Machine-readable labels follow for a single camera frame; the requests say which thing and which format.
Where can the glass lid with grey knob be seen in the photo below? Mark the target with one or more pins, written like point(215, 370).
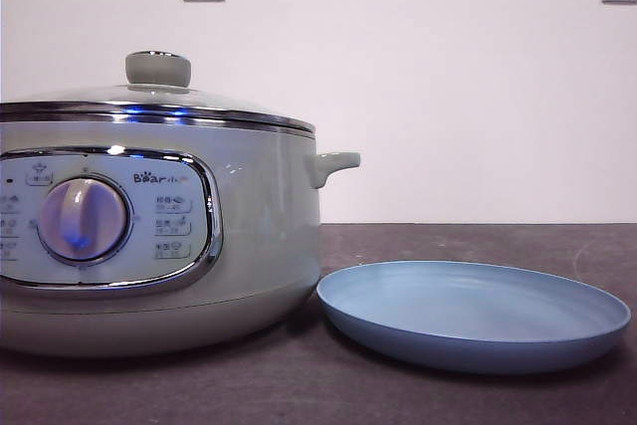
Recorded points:
point(158, 69)

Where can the pale green electric steamer pot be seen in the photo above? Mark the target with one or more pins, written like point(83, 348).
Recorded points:
point(259, 226)

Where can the blue round plate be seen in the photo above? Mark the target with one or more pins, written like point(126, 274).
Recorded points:
point(473, 305)

